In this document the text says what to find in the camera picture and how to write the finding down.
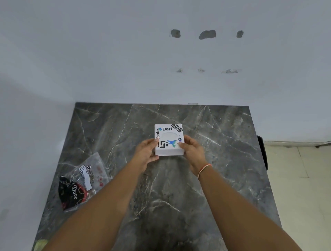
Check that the person's right hand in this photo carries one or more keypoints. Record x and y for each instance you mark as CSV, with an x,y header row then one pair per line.
x,y
195,155

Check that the person's left hand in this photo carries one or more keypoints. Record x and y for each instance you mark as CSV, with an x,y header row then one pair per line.
x,y
143,153

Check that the person's right thumb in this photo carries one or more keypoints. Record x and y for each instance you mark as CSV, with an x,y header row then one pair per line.
x,y
182,146

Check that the person's left thumb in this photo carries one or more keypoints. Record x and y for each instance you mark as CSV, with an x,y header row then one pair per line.
x,y
152,142

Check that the white box with stickers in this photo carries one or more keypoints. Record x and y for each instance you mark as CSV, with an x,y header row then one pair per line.
x,y
169,151

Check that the person's right forearm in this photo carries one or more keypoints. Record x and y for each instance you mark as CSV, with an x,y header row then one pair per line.
x,y
240,212

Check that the person's left forearm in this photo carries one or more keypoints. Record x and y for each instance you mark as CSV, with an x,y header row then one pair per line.
x,y
103,206

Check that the orange thread wristband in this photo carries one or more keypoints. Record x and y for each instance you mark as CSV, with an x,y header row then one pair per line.
x,y
204,169

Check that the clear plastic bag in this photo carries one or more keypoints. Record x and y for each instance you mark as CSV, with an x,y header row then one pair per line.
x,y
95,165

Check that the black chair back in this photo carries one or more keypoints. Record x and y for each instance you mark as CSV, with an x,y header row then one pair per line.
x,y
262,152

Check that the black red printed packet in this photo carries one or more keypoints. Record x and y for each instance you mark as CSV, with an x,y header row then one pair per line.
x,y
71,192

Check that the yellow-green object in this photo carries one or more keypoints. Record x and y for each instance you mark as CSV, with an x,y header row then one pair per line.
x,y
40,245

